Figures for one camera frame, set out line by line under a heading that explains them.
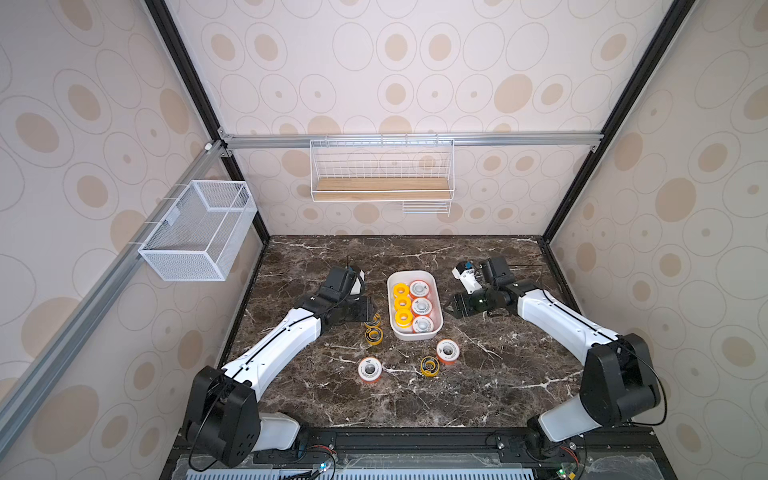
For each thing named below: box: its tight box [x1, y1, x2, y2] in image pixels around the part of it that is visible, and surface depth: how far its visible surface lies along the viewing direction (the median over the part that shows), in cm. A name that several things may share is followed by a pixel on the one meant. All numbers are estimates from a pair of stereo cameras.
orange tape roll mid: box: [412, 316, 434, 333], surface depth 96 cm
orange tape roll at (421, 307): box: [410, 298, 433, 317], surface depth 99 cm
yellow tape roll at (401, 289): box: [393, 282, 409, 297], surface depth 105 cm
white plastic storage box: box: [387, 270, 444, 341], surface depth 99 cm
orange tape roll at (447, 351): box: [436, 339, 460, 365], surface depth 89 cm
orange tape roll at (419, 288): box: [409, 280, 430, 298], surface depth 105 cm
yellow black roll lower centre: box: [420, 356, 440, 377], surface depth 87 cm
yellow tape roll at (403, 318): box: [395, 309, 413, 329], surface depth 97 cm
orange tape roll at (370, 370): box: [358, 357, 382, 384], surface depth 87 cm
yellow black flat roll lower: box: [364, 326, 384, 345], surface depth 94 cm
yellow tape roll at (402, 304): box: [394, 296, 411, 312], surface depth 100 cm
